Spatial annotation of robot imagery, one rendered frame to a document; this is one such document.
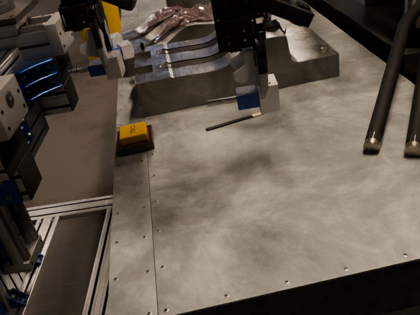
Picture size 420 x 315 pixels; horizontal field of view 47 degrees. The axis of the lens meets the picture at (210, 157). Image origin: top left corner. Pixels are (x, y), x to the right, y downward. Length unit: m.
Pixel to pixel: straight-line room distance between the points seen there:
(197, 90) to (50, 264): 0.91
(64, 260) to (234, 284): 1.15
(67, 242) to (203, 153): 0.97
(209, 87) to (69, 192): 1.48
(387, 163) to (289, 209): 0.21
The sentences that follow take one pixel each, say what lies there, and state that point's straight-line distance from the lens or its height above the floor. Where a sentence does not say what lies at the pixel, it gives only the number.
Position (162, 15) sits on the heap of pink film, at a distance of 1.62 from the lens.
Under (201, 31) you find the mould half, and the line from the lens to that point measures 1.52.
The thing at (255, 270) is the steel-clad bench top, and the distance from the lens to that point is 0.72.
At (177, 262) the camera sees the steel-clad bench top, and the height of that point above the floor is 0.80.
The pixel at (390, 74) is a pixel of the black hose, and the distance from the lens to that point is 1.08.
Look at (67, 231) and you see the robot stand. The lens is 1.92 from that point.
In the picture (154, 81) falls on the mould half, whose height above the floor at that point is 0.89.
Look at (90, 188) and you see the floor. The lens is 2.51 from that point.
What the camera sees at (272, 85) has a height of 0.96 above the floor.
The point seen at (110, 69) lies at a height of 0.93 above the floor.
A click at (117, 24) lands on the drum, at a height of 0.31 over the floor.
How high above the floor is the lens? 1.32
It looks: 32 degrees down
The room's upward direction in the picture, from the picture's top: 11 degrees counter-clockwise
